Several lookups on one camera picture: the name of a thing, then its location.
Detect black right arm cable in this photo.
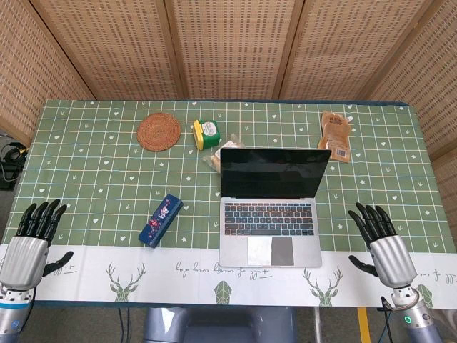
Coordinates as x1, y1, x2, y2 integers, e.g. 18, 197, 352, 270
379, 296, 394, 343

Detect clear bag of bread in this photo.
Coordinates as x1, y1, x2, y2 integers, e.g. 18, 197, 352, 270
202, 134, 247, 174

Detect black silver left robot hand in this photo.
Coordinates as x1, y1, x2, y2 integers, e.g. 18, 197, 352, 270
0, 199, 75, 292

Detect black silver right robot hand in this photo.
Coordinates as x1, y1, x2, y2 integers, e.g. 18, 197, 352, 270
348, 202, 418, 290

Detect green yellow lidded container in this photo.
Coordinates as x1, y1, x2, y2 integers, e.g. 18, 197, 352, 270
192, 119, 221, 151

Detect black cables and device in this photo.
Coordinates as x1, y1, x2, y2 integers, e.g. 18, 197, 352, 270
0, 141, 30, 190

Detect green checked tablecloth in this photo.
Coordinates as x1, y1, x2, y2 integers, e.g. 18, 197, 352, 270
0, 99, 457, 308

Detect brown spout pouch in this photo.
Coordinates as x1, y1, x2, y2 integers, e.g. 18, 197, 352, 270
317, 110, 355, 164

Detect bamboo folding screen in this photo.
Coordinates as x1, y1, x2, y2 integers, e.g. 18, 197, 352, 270
0, 0, 457, 161

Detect blue flower print box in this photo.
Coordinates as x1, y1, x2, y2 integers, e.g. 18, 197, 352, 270
138, 193, 184, 249

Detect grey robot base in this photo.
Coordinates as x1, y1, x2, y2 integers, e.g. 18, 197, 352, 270
142, 306, 297, 343

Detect round woven rattan coaster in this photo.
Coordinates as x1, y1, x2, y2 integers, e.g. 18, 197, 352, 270
136, 112, 181, 152

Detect silver laptop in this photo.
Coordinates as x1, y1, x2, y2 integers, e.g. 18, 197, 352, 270
218, 147, 333, 269

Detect thin black hanging cable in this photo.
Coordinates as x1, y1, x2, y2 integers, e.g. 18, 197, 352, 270
118, 307, 130, 343

